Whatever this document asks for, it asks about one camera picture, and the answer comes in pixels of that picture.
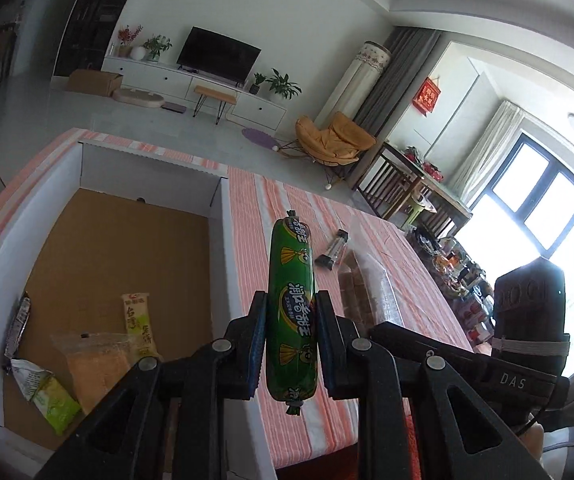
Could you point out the person's right hand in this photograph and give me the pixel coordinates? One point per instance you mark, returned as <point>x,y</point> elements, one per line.
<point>533,440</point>

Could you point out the beige oval scratch pad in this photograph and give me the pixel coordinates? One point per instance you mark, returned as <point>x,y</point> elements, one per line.
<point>137,98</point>

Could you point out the red flowers in vase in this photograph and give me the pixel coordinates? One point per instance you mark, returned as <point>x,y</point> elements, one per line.
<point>128,37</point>

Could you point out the orange lounge chair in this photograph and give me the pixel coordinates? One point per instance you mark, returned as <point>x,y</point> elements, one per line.
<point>332,142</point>

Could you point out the black framed window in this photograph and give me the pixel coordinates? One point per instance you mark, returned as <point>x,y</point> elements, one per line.
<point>542,200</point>

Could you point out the grey curtain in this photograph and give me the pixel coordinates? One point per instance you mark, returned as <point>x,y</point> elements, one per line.
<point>397,75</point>

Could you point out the red wall hanging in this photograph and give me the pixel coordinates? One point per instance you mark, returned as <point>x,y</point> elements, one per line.
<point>426,96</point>

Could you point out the grey flat scale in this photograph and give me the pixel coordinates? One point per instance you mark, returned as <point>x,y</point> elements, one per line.
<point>174,107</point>

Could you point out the large green potted plant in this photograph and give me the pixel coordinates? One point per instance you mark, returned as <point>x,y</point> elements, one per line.
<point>282,85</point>

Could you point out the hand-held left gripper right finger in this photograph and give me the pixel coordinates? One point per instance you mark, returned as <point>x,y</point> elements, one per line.
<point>328,350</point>

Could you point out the white television cabinet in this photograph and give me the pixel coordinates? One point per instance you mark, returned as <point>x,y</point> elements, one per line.
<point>167,77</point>

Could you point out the green plastic stool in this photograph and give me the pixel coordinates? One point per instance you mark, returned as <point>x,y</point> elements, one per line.
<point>418,212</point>

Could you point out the yellow rice cracker packet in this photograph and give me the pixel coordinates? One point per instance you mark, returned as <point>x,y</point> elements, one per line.
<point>137,322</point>

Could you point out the black television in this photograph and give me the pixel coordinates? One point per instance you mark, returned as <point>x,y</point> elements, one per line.
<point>219,55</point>

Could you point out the clear bag of bread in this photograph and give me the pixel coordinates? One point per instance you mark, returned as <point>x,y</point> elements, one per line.
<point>94,370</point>

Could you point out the brown cardboard box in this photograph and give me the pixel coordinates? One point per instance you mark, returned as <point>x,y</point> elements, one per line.
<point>92,84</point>

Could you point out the white curtain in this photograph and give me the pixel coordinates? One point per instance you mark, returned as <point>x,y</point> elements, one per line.
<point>489,145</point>

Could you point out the green snack packet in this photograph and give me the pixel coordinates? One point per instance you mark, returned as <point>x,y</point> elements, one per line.
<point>57,405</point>

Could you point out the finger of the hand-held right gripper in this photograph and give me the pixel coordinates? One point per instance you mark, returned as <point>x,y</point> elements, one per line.
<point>512,382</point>

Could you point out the dark bookshelf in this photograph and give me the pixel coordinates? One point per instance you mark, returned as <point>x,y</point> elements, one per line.
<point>97,15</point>

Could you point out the black and grey snack bar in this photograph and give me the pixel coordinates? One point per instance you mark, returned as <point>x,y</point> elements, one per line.
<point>332,252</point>

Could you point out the small green potted plant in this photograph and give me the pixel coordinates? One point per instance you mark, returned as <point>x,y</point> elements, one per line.
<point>257,82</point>

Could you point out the covered standing air conditioner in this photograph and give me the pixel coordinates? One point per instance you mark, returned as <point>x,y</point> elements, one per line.
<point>357,82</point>

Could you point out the grey and white snack packet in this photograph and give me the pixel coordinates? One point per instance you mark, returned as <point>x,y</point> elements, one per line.
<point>27,377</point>

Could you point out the white cardboard box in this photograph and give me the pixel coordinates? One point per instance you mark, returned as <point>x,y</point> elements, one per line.
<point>117,240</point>

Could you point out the purple round mat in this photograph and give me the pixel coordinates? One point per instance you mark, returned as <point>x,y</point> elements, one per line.
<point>258,137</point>

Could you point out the clear bag of brown biscuits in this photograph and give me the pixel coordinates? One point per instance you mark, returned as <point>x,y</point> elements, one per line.
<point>367,290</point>

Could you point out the silver snack bar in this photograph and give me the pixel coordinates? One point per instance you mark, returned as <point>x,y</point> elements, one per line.
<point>17,330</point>

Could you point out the white round vase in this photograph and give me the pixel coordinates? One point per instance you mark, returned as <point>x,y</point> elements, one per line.
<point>138,53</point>

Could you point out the dark wooden slatted desk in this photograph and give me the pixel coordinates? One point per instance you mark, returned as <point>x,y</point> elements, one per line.
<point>392,180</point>

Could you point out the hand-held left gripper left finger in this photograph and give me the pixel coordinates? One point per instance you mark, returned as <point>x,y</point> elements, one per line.
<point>254,350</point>

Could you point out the cluster of jars and containers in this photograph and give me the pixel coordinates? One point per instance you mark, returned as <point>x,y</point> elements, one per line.
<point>457,280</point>

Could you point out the green sausage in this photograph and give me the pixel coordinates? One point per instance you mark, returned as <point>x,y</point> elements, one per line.
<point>292,280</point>

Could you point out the wooden bench with metal legs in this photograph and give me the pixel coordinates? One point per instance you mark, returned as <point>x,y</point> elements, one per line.
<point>214,94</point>

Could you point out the green plant with pink flowers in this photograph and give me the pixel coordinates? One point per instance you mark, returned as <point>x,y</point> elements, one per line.
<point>157,47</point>

